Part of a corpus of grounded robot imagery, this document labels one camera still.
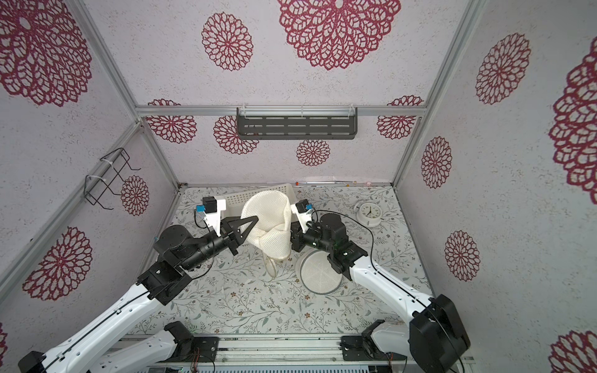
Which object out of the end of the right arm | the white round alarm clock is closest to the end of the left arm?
the end of the right arm

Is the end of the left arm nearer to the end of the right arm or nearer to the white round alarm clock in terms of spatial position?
the end of the right arm

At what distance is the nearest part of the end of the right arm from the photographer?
0.59 meters
